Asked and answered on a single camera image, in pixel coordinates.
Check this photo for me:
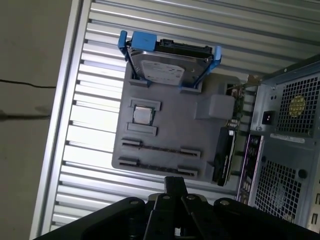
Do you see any blue RAM stick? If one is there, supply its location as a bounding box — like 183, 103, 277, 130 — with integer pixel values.
122, 141, 201, 155
119, 157, 200, 176

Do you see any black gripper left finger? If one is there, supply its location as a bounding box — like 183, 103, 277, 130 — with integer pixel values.
34, 176, 177, 240

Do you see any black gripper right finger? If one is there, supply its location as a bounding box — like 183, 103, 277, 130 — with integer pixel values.
175, 176, 320, 240

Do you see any grey parts rack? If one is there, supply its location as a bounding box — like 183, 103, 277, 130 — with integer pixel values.
111, 72, 241, 186

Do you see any silver hard disk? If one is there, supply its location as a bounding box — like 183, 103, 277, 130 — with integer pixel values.
126, 38, 214, 86

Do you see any graphics card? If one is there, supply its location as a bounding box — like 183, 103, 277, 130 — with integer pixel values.
211, 73, 263, 188

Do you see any blue disk carrier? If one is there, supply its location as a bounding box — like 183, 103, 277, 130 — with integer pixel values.
117, 29, 223, 91

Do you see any open black PC case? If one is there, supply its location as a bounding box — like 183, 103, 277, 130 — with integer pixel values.
234, 53, 320, 232

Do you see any black floor cable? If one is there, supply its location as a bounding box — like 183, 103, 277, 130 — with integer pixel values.
0, 78, 58, 89

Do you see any grey power supply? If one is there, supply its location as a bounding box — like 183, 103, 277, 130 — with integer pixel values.
249, 73, 320, 143

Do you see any silver CPU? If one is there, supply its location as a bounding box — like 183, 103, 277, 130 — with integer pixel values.
132, 104, 157, 125

